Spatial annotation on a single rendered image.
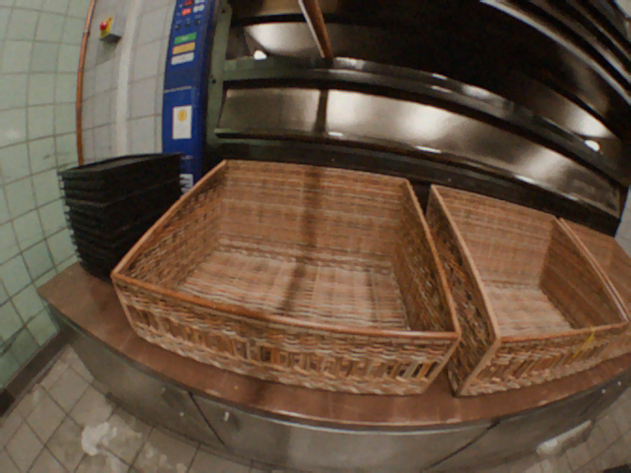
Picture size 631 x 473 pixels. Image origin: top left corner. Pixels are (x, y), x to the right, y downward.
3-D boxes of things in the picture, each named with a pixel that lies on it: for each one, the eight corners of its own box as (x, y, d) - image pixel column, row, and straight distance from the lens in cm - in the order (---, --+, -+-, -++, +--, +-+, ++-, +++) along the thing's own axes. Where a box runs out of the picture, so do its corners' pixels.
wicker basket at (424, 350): (225, 239, 85) (223, 159, 78) (391, 262, 80) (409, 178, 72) (131, 338, 55) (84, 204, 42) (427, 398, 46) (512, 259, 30)
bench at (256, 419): (168, 321, 143) (142, 221, 114) (556, 358, 198) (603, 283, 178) (106, 399, 126) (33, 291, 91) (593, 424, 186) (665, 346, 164)
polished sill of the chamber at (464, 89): (232, 75, 88) (233, 65, 89) (617, 178, 160) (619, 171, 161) (223, 71, 83) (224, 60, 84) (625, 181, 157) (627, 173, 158)
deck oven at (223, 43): (284, 214, 284) (300, 34, 292) (454, 238, 313) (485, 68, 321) (195, 331, 133) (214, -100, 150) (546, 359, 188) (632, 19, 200)
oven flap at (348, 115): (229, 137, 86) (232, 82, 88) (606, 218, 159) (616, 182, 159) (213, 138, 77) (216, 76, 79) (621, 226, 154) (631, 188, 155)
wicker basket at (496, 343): (407, 265, 81) (427, 182, 73) (528, 279, 112) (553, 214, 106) (451, 401, 48) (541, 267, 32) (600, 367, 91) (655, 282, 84)
